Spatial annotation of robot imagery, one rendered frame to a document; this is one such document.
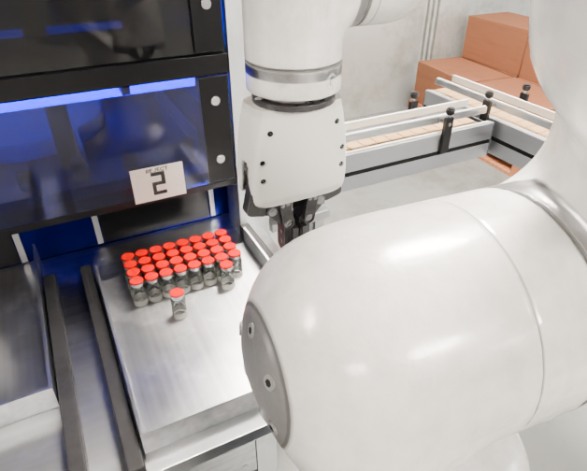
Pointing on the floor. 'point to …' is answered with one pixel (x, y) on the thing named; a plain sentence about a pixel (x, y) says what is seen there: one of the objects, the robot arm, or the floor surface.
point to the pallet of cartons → (489, 64)
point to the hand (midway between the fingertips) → (293, 235)
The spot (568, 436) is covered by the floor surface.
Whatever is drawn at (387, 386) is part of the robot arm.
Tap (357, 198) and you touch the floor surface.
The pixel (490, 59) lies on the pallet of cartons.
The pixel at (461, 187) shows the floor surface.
